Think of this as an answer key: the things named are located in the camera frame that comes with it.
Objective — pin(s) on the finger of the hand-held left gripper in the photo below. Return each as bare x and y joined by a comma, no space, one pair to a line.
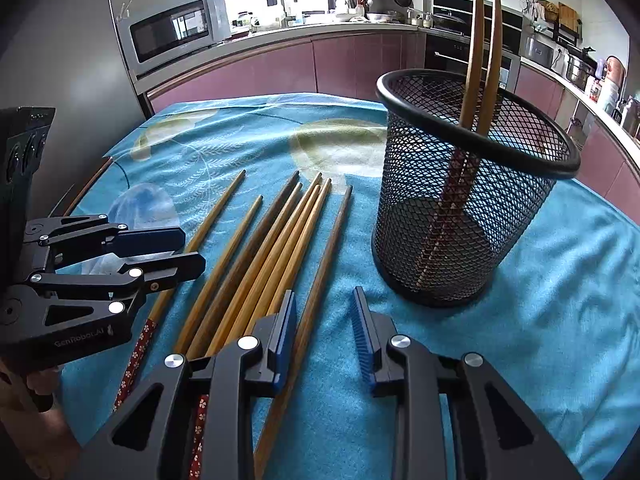
150,239
170,269

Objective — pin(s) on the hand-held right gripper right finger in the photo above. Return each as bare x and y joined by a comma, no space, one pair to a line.
364,340

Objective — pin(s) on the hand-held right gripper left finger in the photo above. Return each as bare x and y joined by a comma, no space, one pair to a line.
281,340

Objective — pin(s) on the black mesh utensil holder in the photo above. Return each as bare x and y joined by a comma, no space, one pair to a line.
500,200

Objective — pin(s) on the person's left forearm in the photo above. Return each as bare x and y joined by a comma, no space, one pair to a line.
20,440

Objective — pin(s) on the person's left hand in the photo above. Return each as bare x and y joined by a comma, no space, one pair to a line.
40,381

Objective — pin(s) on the silver microwave oven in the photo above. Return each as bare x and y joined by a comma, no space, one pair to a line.
170,30

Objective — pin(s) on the blue floral tablecloth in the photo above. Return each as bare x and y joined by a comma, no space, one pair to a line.
325,135

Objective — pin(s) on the pink kitchen cabinets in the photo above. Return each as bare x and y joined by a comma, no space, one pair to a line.
300,67

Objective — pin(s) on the black built-in oven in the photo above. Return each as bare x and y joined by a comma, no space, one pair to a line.
445,60

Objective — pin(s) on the silver metal box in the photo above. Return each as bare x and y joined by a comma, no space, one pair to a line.
535,51

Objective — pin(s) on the steel cooking pot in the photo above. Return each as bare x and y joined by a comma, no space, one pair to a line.
578,71

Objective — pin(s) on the black range hood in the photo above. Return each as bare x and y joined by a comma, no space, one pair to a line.
460,1

